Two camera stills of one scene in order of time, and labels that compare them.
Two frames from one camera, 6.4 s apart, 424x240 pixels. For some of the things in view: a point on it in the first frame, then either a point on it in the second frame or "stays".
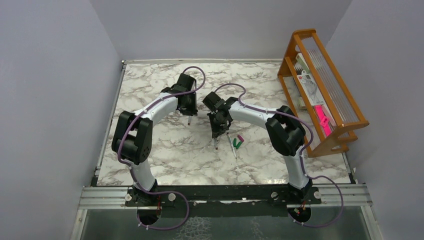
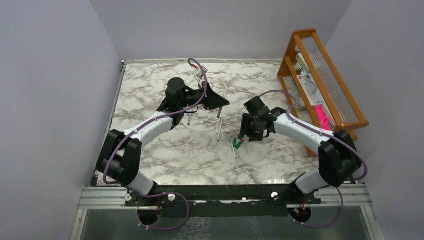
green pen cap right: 238,145 stays
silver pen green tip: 231,144 stays
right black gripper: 218,132 -> 250,130
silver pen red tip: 215,143 -> 220,109
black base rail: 222,201 stays
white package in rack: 308,81 stays
